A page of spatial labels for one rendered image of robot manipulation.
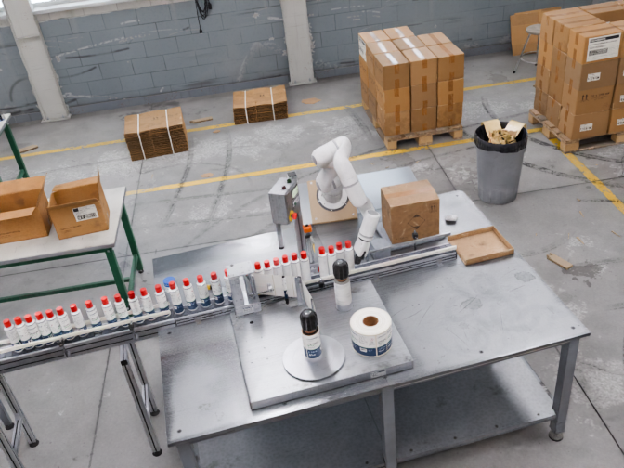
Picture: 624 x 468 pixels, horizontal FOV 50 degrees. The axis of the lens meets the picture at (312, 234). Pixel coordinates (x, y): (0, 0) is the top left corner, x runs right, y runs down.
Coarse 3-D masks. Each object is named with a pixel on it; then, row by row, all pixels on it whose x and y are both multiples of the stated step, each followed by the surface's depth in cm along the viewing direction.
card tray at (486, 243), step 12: (480, 228) 403; (492, 228) 405; (456, 240) 401; (468, 240) 400; (480, 240) 399; (492, 240) 397; (504, 240) 393; (468, 252) 391; (480, 252) 390; (492, 252) 388; (504, 252) 383; (468, 264) 381
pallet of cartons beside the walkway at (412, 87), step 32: (384, 32) 726; (384, 64) 641; (416, 64) 642; (448, 64) 647; (384, 96) 655; (416, 96) 660; (448, 96) 664; (384, 128) 675; (416, 128) 680; (448, 128) 683
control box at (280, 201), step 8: (280, 184) 350; (288, 184) 349; (272, 192) 344; (280, 192) 343; (288, 192) 344; (272, 200) 346; (280, 200) 344; (288, 200) 345; (272, 208) 349; (280, 208) 347; (288, 208) 346; (296, 208) 357; (272, 216) 352; (280, 216) 350; (288, 216) 349; (288, 224) 351
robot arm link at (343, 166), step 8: (344, 136) 362; (336, 144) 359; (344, 144) 357; (336, 152) 352; (344, 152) 354; (336, 160) 350; (344, 160) 348; (336, 168) 350; (344, 168) 348; (352, 168) 350; (344, 176) 349; (352, 176) 350; (344, 184) 352
